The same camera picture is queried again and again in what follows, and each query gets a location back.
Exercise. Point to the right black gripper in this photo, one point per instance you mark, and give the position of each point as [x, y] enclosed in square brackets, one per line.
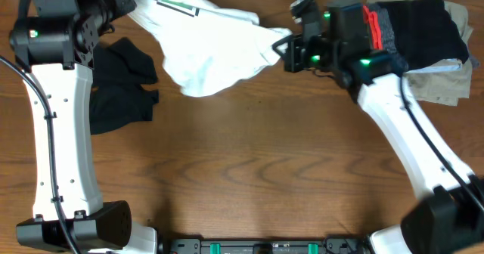
[296, 58]

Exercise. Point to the white t-shirt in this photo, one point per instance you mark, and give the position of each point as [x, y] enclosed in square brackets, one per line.
[207, 48]

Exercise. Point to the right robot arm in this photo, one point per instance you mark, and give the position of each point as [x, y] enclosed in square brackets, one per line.
[341, 43]

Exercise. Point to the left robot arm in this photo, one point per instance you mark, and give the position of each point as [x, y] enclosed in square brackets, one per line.
[53, 43]

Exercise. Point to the black t-shirt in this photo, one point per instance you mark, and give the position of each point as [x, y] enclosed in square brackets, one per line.
[118, 97]

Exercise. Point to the khaki folded garment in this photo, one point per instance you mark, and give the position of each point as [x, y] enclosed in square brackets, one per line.
[443, 88]

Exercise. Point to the light blue folded garment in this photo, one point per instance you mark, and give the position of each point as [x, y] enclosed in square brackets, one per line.
[446, 65]

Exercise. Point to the black mounting rail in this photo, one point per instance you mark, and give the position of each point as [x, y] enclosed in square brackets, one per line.
[331, 245]

